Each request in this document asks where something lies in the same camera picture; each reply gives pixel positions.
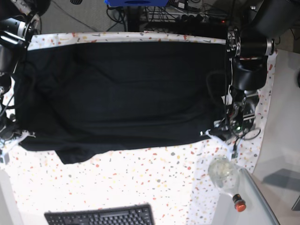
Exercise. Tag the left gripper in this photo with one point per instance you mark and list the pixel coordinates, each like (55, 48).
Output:
(221, 130)

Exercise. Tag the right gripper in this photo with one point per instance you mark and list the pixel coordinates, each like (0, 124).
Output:
(9, 131)

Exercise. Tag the dark navy t-shirt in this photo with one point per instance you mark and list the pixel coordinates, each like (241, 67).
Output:
(87, 99)

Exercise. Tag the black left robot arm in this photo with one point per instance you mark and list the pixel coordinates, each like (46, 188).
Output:
(247, 50)

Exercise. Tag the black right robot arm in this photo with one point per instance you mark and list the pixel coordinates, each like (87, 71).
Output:
(18, 22)

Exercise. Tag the clear glass bottle red cap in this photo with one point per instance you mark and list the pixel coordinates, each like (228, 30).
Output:
(226, 179)

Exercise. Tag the speckled white tablecloth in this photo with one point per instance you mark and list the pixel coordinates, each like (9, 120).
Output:
(172, 179)

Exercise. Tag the black keyboard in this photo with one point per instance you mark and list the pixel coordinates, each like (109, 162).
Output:
(130, 215)

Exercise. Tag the black power strip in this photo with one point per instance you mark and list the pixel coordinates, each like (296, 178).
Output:
(198, 18)

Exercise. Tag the blue box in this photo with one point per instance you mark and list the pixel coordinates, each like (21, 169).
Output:
(136, 3)

